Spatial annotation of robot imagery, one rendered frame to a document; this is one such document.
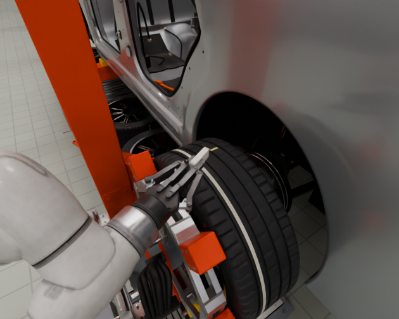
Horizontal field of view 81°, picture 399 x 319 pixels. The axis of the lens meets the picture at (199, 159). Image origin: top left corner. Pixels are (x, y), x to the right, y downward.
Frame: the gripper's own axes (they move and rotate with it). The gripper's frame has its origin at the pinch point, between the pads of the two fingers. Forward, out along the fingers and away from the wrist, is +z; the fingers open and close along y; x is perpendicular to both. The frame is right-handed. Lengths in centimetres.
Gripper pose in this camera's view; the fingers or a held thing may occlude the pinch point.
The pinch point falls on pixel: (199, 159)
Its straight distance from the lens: 58.9
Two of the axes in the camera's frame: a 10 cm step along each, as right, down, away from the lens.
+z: 5.4, -5.9, 6.0
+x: 0.5, -7.0, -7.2
